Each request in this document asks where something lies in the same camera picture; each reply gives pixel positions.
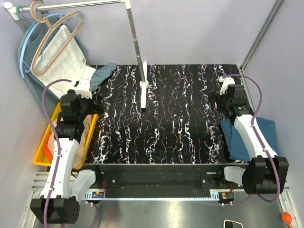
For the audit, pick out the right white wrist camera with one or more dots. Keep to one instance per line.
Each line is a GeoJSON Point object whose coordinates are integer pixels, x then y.
{"type": "Point", "coordinates": [225, 82]}

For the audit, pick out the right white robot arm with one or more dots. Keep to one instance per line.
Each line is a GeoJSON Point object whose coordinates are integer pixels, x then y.
{"type": "Point", "coordinates": [266, 172]}

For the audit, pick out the smartphone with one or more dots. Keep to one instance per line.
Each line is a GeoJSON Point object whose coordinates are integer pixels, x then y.
{"type": "Point", "coordinates": [232, 224]}

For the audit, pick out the folded blue t shirt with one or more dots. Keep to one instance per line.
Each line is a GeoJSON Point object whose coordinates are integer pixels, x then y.
{"type": "Point", "coordinates": [236, 147]}

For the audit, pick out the teal hanging garment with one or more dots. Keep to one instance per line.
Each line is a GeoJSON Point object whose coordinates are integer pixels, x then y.
{"type": "Point", "coordinates": [53, 95]}

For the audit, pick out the yellow plastic bin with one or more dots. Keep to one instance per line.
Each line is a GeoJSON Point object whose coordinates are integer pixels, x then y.
{"type": "Point", "coordinates": [40, 158]}

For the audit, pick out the beige clothes hanger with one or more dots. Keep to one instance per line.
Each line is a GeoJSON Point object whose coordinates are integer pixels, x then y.
{"type": "Point", "coordinates": [51, 30]}

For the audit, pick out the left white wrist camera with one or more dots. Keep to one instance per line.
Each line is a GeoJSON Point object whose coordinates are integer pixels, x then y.
{"type": "Point", "coordinates": [83, 89]}

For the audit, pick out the orange ball tool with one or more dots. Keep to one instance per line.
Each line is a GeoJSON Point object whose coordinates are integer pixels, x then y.
{"type": "Point", "coordinates": [287, 219]}

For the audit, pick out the orange t shirt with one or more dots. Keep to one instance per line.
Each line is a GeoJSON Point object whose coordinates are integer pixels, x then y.
{"type": "Point", "coordinates": [48, 153]}

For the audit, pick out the beige t shirt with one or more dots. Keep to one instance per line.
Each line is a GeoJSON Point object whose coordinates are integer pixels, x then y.
{"type": "Point", "coordinates": [80, 151]}

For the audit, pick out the aluminium front rail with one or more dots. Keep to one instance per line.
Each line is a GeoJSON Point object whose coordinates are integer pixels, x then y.
{"type": "Point", "coordinates": [203, 190]}

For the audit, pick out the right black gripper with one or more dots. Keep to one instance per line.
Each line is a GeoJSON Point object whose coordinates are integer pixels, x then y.
{"type": "Point", "coordinates": [215, 97]}

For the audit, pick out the white towel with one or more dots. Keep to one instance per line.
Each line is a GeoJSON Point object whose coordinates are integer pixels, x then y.
{"type": "Point", "coordinates": [70, 63]}

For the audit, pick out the green clothes hanger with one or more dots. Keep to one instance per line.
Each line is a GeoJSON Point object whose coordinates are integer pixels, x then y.
{"type": "Point", "coordinates": [29, 22]}

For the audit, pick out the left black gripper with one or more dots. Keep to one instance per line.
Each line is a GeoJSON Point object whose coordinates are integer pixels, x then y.
{"type": "Point", "coordinates": [96, 108]}

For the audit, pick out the aluminium frame post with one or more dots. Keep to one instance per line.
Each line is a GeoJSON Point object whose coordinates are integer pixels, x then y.
{"type": "Point", "coordinates": [266, 25]}

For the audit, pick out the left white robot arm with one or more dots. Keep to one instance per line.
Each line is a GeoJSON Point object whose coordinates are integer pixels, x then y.
{"type": "Point", "coordinates": [59, 202]}

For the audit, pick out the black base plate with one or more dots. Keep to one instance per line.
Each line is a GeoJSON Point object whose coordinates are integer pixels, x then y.
{"type": "Point", "coordinates": [171, 174]}

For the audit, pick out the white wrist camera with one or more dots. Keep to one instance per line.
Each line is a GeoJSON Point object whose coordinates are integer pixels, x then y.
{"type": "Point", "coordinates": [225, 82]}
{"type": "Point", "coordinates": [83, 89]}

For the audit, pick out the metal clothes rack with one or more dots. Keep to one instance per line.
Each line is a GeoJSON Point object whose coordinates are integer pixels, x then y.
{"type": "Point", "coordinates": [142, 66]}

